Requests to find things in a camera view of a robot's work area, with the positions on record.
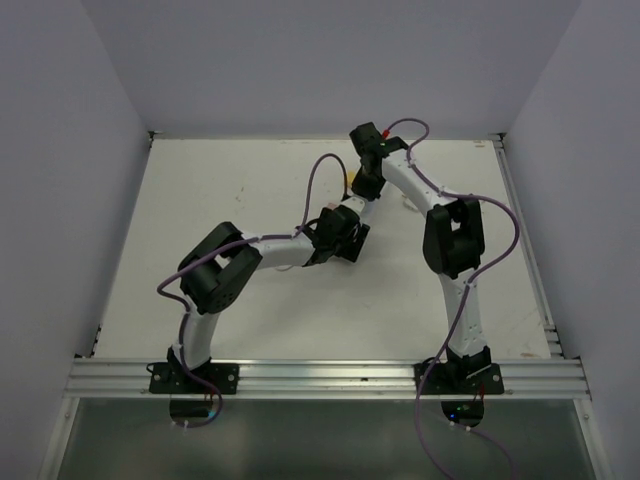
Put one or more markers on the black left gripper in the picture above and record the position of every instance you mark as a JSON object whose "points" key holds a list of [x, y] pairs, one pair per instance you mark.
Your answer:
{"points": [[359, 242]]}

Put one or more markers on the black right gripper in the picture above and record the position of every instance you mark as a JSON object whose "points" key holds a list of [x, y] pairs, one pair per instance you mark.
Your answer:
{"points": [[360, 188]]}

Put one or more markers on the white power strip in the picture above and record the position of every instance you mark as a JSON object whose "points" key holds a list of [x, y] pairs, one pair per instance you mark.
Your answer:
{"points": [[368, 213]]}

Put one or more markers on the white plug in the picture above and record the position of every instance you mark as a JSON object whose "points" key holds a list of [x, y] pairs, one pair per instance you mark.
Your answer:
{"points": [[407, 203]]}

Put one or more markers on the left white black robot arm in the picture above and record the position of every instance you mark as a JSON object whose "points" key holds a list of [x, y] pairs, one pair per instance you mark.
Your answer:
{"points": [[213, 275]]}

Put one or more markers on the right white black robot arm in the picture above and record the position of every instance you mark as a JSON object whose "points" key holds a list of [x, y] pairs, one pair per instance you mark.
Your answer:
{"points": [[452, 246]]}

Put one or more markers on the yellow plug block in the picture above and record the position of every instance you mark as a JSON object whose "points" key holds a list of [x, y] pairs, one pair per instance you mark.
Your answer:
{"points": [[351, 176]]}

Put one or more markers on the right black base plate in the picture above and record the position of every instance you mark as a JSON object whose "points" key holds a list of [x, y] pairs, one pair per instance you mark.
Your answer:
{"points": [[442, 380]]}

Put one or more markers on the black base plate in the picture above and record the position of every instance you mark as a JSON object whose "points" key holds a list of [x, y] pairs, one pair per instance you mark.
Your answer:
{"points": [[442, 380], [195, 378]]}

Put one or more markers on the aluminium front rail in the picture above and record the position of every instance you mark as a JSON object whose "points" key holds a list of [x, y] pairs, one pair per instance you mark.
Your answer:
{"points": [[554, 379]]}

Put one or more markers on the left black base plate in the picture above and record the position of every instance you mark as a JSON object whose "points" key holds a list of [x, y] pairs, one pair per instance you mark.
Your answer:
{"points": [[195, 378]]}

